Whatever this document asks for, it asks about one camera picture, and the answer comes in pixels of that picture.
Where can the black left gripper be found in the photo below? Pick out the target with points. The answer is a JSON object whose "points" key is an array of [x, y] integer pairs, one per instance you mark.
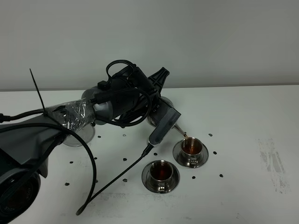
{"points": [[152, 85]]}

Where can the stainless steel teapot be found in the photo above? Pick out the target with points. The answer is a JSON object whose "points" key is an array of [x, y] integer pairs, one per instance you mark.
{"points": [[164, 104]]}

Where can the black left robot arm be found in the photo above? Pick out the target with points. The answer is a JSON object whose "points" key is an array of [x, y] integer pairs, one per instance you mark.
{"points": [[125, 99]]}

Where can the far stainless steel saucer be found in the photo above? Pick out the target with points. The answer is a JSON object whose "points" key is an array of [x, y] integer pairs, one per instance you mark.
{"points": [[178, 157]]}

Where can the stainless steel saucer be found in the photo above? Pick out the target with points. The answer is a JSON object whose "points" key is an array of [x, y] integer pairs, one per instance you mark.
{"points": [[178, 157], [174, 181]]}

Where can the far stainless steel teacup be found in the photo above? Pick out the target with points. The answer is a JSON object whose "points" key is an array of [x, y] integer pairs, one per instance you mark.
{"points": [[191, 150]]}

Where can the stainless steel teacup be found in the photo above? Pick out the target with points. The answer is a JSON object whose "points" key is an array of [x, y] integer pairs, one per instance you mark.
{"points": [[191, 150], [160, 175]]}

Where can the near stainless steel saucer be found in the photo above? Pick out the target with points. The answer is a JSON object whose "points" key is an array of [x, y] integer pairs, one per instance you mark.
{"points": [[174, 181]]}

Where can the near stainless steel teacup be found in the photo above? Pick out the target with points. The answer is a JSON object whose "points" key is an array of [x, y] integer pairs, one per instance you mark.
{"points": [[160, 175]]}

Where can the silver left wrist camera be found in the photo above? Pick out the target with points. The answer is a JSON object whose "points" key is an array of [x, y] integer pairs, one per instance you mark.
{"points": [[165, 125]]}

